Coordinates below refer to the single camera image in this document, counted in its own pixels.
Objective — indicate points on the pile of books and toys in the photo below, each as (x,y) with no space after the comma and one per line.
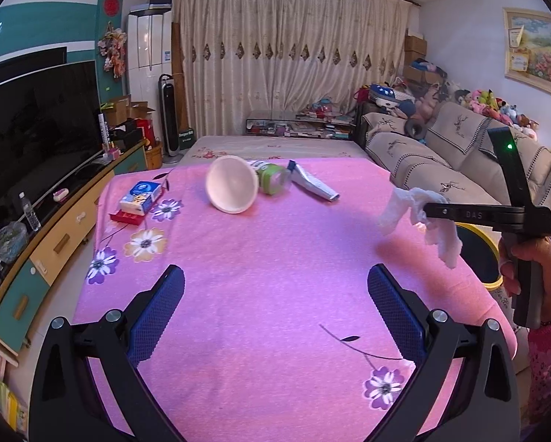
(326,119)

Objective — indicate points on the row of books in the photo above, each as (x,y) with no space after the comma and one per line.
(1,391)

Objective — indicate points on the red bag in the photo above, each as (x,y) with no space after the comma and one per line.
(145,132)

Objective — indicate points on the red cigarette box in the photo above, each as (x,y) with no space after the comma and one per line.
(124,218)

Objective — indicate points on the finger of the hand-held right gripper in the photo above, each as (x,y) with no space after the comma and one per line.
(434,214)

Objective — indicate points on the open cardboard box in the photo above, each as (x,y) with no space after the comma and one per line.
(116,111)
(141,111)

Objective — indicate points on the beige covered sofa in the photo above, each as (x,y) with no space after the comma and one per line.
(418,161)

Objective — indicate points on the row of plush toys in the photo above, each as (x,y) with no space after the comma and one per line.
(496,108)

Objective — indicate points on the clear water bottle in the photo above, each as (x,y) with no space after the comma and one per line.
(29,212)

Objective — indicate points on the yellow rimmed black trash bin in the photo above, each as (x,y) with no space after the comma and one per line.
(480,258)

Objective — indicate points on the blue star plush toy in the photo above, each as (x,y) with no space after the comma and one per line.
(383,94)

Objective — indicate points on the white paper cup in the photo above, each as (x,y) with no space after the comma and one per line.
(231,184)

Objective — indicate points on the green label plastic bottle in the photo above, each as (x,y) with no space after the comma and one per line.
(271,178)

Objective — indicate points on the pink floral tablecloth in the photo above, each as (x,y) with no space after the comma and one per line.
(257,285)

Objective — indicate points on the beige floral sheet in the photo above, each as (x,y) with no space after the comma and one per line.
(275,147)

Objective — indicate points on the brown wooden board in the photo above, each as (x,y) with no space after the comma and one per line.
(179,78)

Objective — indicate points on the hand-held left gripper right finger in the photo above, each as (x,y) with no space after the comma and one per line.
(395,313)

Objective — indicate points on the black storage box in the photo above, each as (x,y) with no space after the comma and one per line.
(128,134)

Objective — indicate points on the white standing air conditioner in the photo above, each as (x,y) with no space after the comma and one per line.
(148,55)

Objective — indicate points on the black tower fan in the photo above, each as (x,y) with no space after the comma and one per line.
(168,115)

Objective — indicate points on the small pink object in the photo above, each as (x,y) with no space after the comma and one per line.
(61,194)

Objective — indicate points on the grey neck pillow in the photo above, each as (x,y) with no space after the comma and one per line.
(416,126)

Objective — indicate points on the beige patterned curtain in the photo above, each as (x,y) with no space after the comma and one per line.
(293,55)

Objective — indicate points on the brown plush bear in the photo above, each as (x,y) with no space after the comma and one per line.
(427,103)

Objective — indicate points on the framed flower painting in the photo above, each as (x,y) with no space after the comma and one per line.
(545,55)

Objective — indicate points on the black flat television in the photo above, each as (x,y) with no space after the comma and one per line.
(31,147)

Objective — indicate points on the hanging flower decoration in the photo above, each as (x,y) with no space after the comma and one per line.
(113,50)

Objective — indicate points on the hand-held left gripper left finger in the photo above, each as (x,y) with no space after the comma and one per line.
(158,313)

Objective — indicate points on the teal and yellow tv cabinet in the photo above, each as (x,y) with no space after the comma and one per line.
(68,244)

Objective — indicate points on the black upright narrow box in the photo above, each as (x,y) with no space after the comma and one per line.
(105,131)

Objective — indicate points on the blue tissue pack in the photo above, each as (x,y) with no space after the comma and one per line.
(141,198)

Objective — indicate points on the stacked cardboard boxes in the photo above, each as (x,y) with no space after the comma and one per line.
(418,60)

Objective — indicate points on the squeezed toothpaste tube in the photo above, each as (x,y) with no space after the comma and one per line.
(312,182)

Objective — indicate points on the wooden bucket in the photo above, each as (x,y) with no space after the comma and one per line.
(153,156)

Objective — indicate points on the white tissue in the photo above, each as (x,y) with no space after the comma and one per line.
(404,212)

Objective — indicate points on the red round wall ornament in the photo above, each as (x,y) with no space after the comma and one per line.
(111,4)

